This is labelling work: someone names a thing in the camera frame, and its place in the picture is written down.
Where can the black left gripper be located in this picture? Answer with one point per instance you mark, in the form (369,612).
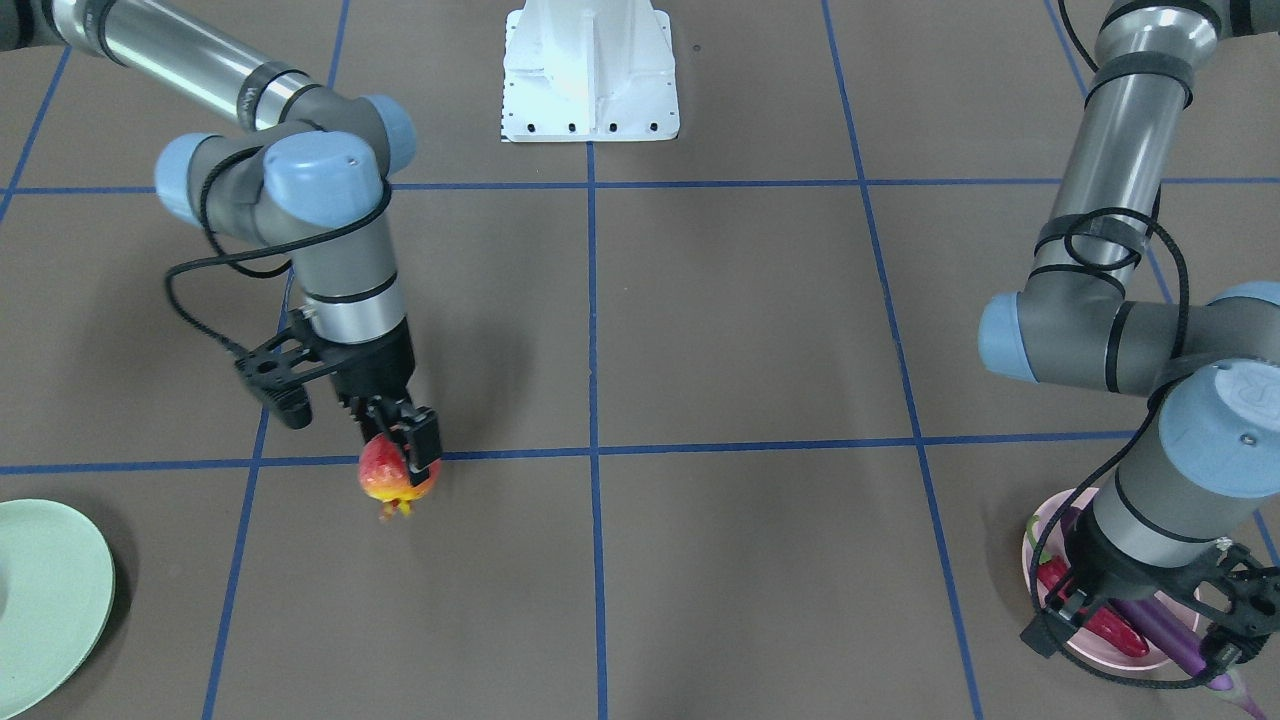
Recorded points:
(1118,558)

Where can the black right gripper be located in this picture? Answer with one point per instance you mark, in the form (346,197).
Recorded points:
(381,368)

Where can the red chili pepper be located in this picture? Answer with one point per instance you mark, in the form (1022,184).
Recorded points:
(1107,637)

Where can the red pomegranate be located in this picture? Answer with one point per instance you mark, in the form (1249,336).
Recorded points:
(384,475)

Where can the purple eggplant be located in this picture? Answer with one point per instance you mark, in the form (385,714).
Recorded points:
(1165,631)

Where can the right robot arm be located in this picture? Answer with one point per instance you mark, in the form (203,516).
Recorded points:
(308,179)

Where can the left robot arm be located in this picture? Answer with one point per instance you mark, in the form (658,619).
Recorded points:
(1206,456)

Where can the green plate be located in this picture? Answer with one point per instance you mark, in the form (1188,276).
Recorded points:
(59,585)

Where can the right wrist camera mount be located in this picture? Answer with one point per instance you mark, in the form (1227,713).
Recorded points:
(277,372)

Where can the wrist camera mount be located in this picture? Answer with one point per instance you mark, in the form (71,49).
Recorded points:
(277,372)
(1239,632)

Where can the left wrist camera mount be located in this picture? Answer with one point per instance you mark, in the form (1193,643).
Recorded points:
(1239,632)

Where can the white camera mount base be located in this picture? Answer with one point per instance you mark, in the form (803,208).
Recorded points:
(589,71)

